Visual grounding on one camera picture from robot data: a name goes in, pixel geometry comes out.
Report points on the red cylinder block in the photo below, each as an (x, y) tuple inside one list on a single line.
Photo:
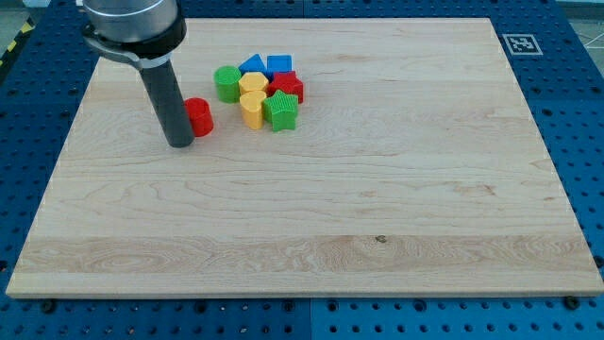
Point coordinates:
[(200, 116)]

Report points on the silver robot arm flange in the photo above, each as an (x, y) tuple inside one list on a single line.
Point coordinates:
[(140, 33)]

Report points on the green star block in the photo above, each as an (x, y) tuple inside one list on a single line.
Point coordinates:
[(281, 110)]

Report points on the yellow heart block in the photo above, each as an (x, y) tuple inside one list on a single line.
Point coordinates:
[(252, 108)]

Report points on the red cross block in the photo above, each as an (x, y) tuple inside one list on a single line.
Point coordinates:
[(287, 82)]

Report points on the yellow hexagon block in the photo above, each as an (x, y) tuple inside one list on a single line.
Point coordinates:
[(253, 81)]

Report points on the blue square block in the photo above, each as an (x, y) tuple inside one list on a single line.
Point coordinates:
[(278, 64)]

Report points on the light wooden board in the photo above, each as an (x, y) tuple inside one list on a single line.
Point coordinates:
[(416, 170)]

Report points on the blue triangle block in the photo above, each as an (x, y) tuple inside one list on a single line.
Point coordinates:
[(254, 63)]

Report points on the green cylinder block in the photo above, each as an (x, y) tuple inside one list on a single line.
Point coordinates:
[(226, 79)]

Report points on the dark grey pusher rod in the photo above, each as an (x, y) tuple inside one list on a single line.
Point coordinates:
[(162, 87)]

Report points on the white fiducial marker tag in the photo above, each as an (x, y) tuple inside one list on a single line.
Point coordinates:
[(522, 44)]

